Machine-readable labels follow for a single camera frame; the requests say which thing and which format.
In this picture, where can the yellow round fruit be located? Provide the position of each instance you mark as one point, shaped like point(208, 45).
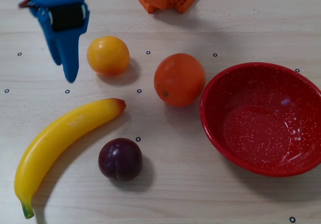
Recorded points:
point(107, 55)

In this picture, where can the red speckled bowl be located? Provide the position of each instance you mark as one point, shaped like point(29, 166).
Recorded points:
point(258, 133)

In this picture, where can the orange fruit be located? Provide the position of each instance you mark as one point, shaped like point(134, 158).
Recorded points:
point(179, 79)

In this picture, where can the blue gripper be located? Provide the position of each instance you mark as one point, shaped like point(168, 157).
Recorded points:
point(65, 18)

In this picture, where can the yellow plastic banana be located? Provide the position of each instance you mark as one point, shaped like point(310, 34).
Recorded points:
point(50, 138)

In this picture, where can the dark purple plum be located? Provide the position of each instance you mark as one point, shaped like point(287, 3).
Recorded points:
point(120, 158)

